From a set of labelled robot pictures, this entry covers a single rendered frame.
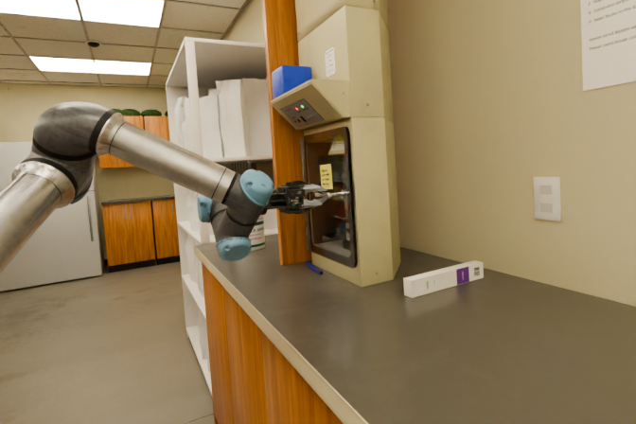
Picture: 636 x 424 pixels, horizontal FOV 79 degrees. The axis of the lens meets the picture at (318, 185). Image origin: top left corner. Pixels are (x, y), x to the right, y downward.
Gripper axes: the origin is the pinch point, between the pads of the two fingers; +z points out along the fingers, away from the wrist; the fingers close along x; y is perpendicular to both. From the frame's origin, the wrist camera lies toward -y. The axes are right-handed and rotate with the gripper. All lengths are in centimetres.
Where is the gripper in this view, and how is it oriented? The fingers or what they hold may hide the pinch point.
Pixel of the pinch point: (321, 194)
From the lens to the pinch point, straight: 112.5
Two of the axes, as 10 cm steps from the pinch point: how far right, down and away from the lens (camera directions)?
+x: -0.7, -10.0, -0.5
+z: 8.9, -0.8, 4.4
